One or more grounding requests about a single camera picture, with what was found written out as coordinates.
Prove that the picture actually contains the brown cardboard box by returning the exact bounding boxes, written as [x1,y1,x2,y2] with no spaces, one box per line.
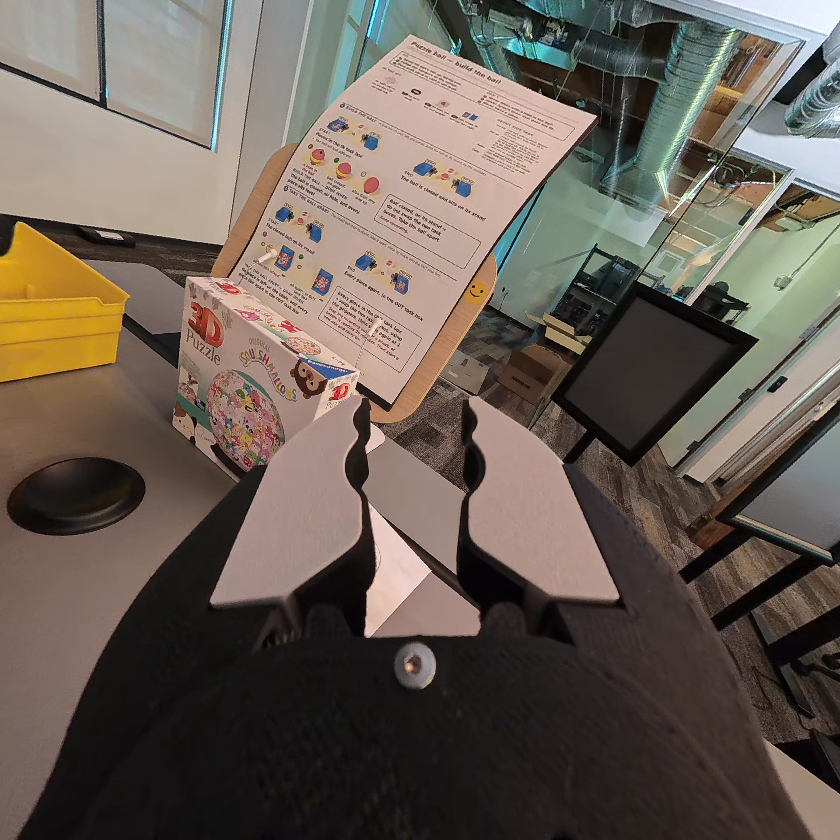
[499,344,572,405]

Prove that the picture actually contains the white printed leaflet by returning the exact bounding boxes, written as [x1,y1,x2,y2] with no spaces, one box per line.
[364,420,441,634]

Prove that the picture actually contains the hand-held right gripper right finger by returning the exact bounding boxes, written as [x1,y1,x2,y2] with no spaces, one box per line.
[457,397,620,631]

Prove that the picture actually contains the wooden easel board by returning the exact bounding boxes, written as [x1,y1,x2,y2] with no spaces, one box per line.
[210,142,500,424]

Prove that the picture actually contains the printed instruction sheet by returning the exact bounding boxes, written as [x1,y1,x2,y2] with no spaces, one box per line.
[234,36,598,405]

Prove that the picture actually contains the yellow plastic bin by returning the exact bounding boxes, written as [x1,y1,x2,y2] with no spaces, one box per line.
[0,221,130,384]

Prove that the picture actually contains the silver ventilation duct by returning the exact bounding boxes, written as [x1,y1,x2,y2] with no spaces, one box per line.
[617,20,736,198]

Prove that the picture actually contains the wooden bench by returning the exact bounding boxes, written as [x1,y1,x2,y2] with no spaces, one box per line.
[686,506,742,552]

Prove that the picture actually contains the colourful puzzle box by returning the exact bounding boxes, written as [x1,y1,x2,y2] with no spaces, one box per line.
[172,276,362,480]

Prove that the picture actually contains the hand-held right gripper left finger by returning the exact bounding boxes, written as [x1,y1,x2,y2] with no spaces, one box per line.
[210,398,375,631]

